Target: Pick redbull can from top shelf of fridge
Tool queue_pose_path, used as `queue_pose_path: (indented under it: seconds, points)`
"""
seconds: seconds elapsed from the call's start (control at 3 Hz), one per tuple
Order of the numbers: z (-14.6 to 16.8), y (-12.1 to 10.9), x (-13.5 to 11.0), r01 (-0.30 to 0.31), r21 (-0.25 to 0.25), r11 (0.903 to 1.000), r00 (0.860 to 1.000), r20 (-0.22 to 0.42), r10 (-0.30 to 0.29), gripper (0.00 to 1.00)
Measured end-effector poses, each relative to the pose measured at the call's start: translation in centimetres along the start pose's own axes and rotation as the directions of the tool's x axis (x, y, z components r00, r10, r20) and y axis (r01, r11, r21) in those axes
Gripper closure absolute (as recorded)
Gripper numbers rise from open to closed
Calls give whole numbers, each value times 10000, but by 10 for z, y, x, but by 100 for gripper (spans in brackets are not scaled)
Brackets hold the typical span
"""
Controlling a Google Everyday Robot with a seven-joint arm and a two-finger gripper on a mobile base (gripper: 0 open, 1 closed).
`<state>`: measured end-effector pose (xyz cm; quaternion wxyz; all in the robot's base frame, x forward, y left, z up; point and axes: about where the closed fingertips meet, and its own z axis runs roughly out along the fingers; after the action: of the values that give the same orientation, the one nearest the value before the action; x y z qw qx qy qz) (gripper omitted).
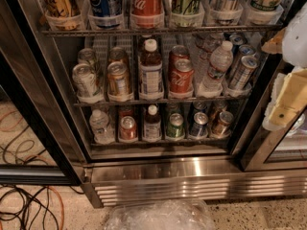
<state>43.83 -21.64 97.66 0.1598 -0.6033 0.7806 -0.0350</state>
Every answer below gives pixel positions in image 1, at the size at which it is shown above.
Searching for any redbull can middle front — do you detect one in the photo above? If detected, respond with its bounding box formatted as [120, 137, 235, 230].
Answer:
[228, 56, 258, 90]

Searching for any blue can bottom front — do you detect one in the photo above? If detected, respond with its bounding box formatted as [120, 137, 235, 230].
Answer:
[189, 112, 208, 137]

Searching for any black cable on floor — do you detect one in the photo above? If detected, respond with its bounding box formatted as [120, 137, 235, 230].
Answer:
[0, 185, 84, 230]

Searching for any glass fridge door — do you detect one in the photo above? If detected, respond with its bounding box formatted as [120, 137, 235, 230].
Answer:
[0, 0, 86, 185]
[237, 60, 307, 172]

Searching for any dark juice bottle bottom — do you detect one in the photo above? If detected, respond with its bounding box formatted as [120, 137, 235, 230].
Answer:
[143, 104, 161, 142]

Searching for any gold can middle front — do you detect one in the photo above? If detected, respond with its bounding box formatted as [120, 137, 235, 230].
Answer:
[107, 61, 130, 96]

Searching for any left glass fridge door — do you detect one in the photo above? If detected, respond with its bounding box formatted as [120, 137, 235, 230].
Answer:
[0, 0, 86, 185]

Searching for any bronze can bottom front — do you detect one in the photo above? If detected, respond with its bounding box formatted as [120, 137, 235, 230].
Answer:
[211, 111, 233, 137]

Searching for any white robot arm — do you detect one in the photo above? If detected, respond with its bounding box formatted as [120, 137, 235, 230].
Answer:
[262, 3, 307, 131]

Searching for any clear water bottle bottom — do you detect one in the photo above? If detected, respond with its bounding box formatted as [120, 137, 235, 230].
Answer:
[89, 109, 115, 145]

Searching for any orange cable on floor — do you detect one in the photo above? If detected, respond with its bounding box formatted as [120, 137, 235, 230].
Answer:
[0, 185, 65, 230]

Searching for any green can bottom front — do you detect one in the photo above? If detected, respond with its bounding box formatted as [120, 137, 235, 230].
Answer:
[166, 113, 184, 138]

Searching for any red coke can middle front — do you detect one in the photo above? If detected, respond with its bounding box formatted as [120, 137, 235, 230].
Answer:
[170, 58, 194, 94]

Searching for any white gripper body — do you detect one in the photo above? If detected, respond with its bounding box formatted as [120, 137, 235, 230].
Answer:
[262, 66, 307, 132]

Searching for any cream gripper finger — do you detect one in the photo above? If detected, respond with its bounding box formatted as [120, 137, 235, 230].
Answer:
[261, 28, 285, 55]
[268, 72, 307, 128]

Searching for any red coke can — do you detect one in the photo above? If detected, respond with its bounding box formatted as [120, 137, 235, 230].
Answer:
[169, 45, 190, 68]
[170, 58, 194, 94]

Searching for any silver can middle front left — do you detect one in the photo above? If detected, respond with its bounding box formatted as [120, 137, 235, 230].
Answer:
[72, 63, 100, 98]

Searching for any bronze can bottom back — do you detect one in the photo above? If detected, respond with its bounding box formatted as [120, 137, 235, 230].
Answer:
[208, 100, 227, 120]

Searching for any silver can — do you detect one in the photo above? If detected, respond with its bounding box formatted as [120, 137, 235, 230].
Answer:
[78, 48, 98, 71]
[72, 63, 100, 98]

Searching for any bronze can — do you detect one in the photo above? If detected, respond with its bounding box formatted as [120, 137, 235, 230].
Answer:
[208, 100, 227, 120]
[211, 111, 233, 137]

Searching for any red coca-cola can top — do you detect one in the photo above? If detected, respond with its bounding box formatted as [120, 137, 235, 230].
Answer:
[131, 0, 163, 17]

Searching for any gold can middle back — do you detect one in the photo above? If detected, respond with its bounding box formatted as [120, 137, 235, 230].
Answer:
[108, 47, 129, 65]

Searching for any dark juice bottle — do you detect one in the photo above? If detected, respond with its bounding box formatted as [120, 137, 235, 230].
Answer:
[143, 104, 161, 142]
[139, 39, 162, 95]

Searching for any blue can bottom back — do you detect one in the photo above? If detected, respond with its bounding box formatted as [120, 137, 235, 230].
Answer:
[192, 102, 207, 114]

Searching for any red can bottom front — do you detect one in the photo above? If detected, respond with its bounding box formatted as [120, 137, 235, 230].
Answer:
[120, 116, 137, 140]

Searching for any redbull can middle back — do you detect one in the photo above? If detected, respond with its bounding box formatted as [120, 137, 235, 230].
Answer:
[229, 33, 247, 46]

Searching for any right glass fridge door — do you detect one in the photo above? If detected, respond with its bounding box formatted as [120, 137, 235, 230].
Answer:
[237, 60, 307, 172]

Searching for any clear water bottle middle front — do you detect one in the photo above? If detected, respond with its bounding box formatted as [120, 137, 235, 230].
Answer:
[202, 40, 233, 90]

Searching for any red coke can middle back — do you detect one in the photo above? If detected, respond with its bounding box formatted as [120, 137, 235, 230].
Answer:
[169, 45, 190, 68]

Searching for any clear water bottle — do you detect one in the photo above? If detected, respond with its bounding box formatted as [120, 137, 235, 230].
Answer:
[89, 109, 115, 145]
[195, 33, 224, 68]
[202, 40, 233, 90]

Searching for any yellow can top shelf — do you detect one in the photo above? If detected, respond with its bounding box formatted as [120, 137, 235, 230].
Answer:
[45, 0, 80, 18]

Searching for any dark juice bottle middle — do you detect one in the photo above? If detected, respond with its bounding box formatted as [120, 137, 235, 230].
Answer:
[139, 39, 162, 95]

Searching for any clear water bottle middle back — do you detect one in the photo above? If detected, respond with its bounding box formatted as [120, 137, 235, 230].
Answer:
[195, 33, 224, 68]

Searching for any stainless steel fridge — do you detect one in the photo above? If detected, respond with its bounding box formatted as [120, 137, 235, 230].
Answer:
[9, 0, 307, 209]

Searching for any clear plastic bag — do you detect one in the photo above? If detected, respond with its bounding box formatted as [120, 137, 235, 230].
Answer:
[103, 199, 216, 230]

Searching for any silver can middle back left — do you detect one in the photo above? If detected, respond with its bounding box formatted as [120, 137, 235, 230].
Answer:
[78, 48, 98, 71]

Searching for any gold can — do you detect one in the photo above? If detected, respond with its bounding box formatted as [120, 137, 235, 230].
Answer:
[108, 47, 129, 65]
[107, 61, 130, 96]

